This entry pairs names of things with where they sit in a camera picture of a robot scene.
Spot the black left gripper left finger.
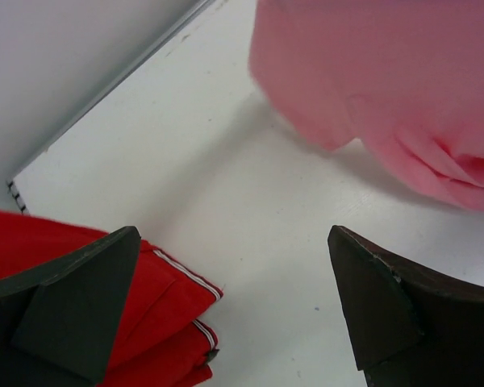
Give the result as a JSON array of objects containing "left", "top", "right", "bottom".
[{"left": 0, "top": 227, "right": 141, "bottom": 386}]

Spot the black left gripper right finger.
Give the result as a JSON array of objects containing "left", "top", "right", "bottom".
[{"left": 328, "top": 226, "right": 484, "bottom": 386}]

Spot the pink t shirt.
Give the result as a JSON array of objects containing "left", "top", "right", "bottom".
[{"left": 249, "top": 1, "right": 484, "bottom": 210}]

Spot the red t shirt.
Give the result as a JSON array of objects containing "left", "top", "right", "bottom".
[{"left": 0, "top": 211, "right": 223, "bottom": 386}]

